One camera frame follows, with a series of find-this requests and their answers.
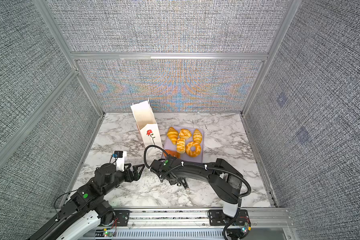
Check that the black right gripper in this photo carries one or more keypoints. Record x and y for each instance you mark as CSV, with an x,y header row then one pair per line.
x,y
175,182

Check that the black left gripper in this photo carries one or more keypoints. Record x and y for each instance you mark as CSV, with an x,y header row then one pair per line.
x,y
137,175

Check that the brown triangular pastry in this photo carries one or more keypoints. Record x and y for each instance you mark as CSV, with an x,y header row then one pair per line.
x,y
173,153

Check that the striped long bread roll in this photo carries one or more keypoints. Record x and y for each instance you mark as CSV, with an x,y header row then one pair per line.
x,y
181,145

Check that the ring shaped bread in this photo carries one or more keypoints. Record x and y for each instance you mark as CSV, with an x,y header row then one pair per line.
x,y
193,149

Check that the white paper bag with rose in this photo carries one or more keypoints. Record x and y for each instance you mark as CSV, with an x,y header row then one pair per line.
x,y
147,124

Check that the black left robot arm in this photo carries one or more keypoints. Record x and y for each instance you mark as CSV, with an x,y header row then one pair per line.
x,y
90,198

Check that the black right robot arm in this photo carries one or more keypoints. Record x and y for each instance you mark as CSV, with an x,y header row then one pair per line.
x,y
228,184

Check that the croissant top left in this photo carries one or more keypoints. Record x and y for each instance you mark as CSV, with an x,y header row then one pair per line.
x,y
173,135

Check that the croissant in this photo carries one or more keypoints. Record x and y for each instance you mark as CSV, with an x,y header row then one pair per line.
x,y
197,136
173,135

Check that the twisted bun top middle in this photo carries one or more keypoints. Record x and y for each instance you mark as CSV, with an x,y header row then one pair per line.
x,y
185,134

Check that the croissant top right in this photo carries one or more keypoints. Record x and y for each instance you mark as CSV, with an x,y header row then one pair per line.
x,y
197,136

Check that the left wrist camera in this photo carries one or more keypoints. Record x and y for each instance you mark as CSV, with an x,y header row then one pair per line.
x,y
118,159

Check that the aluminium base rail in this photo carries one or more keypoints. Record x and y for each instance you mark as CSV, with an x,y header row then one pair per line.
x,y
175,224

